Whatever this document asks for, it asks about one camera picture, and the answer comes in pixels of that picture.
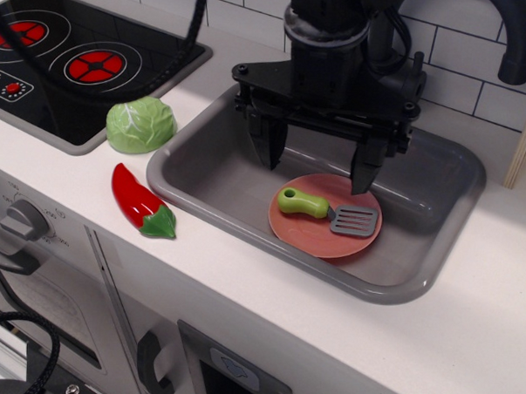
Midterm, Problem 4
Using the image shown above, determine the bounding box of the grey toy sink basin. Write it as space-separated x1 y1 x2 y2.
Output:
146 86 487 305

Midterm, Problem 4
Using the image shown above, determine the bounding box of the black toy faucet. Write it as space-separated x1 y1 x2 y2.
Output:
362 0 526 118

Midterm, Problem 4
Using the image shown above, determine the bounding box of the red toy chili pepper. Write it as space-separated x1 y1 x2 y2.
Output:
112 163 176 239

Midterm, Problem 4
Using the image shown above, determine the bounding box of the pink round plate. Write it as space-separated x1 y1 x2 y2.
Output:
268 173 383 259

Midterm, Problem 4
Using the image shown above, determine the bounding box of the black braided cable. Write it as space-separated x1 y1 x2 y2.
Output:
0 0 210 100

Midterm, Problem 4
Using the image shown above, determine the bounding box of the black toy stovetop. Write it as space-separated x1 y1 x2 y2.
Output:
0 0 184 156

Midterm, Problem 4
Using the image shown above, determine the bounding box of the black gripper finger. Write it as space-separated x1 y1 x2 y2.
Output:
248 103 288 170
351 138 387 195

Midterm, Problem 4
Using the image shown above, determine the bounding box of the grey dishwasher door handle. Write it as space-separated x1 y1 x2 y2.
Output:
134 329 179 394

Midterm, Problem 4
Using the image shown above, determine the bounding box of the green handled grey spatula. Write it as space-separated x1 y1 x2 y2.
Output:
277 187 379 238

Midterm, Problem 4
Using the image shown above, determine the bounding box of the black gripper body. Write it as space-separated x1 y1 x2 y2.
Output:
232 46 424 155

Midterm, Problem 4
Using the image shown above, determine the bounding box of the grey oven knob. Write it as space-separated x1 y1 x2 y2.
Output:
0 200 50 241

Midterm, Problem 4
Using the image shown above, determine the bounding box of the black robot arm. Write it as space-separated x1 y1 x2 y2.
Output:
233 0 427 194

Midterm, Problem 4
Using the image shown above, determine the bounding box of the white toy oven door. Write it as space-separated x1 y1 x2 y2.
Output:
0 170 142 394

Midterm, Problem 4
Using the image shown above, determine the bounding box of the grey oven door handle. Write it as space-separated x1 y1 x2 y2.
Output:
0 234 41 275

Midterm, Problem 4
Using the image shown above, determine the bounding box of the green toy cabbage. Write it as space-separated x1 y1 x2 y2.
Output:
106 96 177 154

